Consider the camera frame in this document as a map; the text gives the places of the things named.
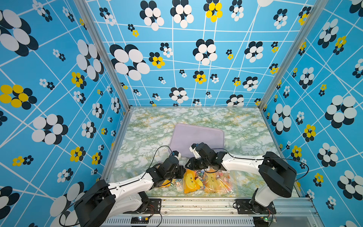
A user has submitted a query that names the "aluminium corner post left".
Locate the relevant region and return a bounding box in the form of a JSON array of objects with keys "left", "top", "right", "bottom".
[{"left": 74, "top": 0, "right": 130, "bottom": 112}]

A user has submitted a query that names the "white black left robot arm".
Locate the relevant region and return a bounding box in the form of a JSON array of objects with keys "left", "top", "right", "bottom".
[{"left": 74, "top": 151, "right": 186, "bottom": 227}]

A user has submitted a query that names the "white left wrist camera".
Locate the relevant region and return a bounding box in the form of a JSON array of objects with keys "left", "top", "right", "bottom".
[{"left": 171, "top": 150, "right": 181, "bottom": 160}]

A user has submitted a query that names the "left green circuit board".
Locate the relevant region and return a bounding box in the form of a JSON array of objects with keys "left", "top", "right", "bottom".
[{"left": 130, "top": 216, "right": 150, "bottom": 225}]

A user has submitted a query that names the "ziploc bag of candies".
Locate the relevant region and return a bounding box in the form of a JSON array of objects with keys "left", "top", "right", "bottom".
[{"left": 181, "top": 169, "right": 235, "bottom": 196}]

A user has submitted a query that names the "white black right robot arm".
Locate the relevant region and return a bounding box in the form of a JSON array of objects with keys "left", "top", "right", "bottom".
[{"left": 185, "top": 143, "right": 297, "bottom": 214}]

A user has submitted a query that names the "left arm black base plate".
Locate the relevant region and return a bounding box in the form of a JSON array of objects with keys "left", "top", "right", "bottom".
[{"left": 122, "top": 198, "right": 162, "bottom": 215}]

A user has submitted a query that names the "aluminium corner post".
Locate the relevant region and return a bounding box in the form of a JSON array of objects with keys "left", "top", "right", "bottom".
[
  {"left": 74, "top": 0, "right": 130, "bottom": 112},
  {"left": 259, "top": 0, "right": 329, "bottom": 112}
]

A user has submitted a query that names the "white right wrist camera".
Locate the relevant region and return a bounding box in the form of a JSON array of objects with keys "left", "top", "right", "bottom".
[{"left": 190, "top": 143, "right": 200, "bottom": 159}]

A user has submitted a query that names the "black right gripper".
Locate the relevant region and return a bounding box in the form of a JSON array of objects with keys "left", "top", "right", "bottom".
[{"left": 183, "top": 157, "right": 210, "bottom": 171}]

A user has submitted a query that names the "right green circuit board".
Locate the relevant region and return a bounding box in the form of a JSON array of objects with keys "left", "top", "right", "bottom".
[{"left": 253, "top": 217, "right": 274, "bottom": 227}]

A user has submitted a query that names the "aluminium corner post right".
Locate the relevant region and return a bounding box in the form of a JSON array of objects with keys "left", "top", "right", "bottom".
[{"left": 259, "top": 0, "right": 329, "bottom": 112}]

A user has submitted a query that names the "aluminium front rail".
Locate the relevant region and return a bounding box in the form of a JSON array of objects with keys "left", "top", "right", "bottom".
[{"left": 100, "top": 197, "right": 323, "bottom": 227}]

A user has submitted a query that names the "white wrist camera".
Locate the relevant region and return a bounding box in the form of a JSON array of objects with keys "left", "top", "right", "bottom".
[
  {"left": 190, "top": 143, "right": 200, "bottom": 159},
  {"left": 171, "top": 150, "right": 181, "bottom": 160}
]

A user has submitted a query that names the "lilac plastic tray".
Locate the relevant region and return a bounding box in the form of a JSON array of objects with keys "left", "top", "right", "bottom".
[{"left": 169, "top": 124, "right": 225, "bottom": 158}]

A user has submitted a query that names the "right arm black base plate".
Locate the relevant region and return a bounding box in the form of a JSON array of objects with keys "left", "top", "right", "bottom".
[{"left": 233, "top": 199, "right": 277, "bottom": 215}]

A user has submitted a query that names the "ziploc bag with yellow duck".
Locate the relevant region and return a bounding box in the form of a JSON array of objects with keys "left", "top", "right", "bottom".
[{"left": 160, "top": 179, "right": 183, "bottom": 188}]

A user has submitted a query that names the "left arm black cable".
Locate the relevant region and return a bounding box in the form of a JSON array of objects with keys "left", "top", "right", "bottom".
[{"left": 59, "top": 145, "right": 174, "bottom": 227}]

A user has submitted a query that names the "green circuit board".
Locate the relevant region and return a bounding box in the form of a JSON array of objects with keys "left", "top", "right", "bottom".
[
  {"left": 253, "top": 217, "right": 274, "bottom": 227},
  {"left": 130, "top": 216, "right": 150, "bottom": 225}
]

